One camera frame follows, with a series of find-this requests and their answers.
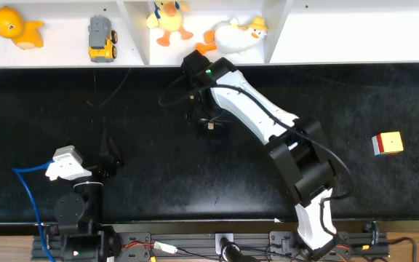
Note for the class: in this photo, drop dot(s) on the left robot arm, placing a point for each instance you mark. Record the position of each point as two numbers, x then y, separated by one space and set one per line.
71 211

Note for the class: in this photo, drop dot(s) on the yellow rattle drum toy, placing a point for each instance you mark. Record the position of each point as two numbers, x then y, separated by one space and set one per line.
210 126

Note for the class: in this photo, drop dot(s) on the white plush duck yellow hat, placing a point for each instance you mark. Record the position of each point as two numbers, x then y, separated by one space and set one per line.
235 36

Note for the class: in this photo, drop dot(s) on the mounting rail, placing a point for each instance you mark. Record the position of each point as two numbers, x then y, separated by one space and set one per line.
195 240

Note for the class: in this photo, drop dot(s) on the grey and yellow toy truck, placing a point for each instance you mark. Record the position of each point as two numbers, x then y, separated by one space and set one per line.
102 43

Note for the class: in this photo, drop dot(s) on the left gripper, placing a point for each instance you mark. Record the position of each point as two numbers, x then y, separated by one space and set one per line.
104 171

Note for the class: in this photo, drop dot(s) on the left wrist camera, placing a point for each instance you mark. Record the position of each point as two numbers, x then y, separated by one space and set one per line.
65 163

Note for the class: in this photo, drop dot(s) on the yellow rubber duck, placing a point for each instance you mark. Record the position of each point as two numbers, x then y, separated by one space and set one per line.
13 27

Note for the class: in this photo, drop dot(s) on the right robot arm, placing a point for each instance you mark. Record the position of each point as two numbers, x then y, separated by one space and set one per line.
246 105

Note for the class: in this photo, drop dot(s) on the many-coloured puzzle cube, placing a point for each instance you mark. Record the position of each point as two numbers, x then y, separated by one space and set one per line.
391 142

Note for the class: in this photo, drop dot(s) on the white shelf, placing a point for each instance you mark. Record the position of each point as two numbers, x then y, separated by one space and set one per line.
322 36

